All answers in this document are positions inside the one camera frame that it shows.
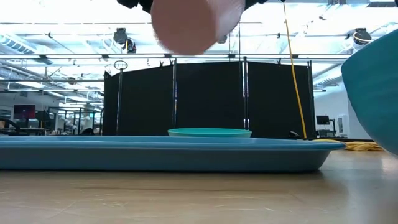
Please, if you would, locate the pink plastic cup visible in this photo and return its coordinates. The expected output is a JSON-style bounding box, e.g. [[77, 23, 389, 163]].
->
[[150, 0, 246, 55]]

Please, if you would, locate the teal round plate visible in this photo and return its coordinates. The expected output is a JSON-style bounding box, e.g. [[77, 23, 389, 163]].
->
[[167, 128, 252, 139]]

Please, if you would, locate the blue ribbed bowl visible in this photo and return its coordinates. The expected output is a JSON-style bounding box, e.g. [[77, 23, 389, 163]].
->
[[341, 28, 398, 157]]

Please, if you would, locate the blue plastic serving tray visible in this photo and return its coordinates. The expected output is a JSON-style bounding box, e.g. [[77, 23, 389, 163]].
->
[[0, 135, 346, 174]]

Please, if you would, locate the dark red monitor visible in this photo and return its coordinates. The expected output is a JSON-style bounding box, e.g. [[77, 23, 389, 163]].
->
[[13, 104, 37, 121]]

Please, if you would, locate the grey overhead rail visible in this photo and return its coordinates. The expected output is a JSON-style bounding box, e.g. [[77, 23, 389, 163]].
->
[[0, 53, 352, 60]]

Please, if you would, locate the black ring-top pole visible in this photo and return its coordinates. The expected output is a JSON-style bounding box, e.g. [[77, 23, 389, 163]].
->
[[113, 60, 129, 135]]

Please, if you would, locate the white wall box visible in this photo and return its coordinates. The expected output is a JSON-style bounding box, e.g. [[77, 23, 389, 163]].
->
[[336, 114, 349, 137]]

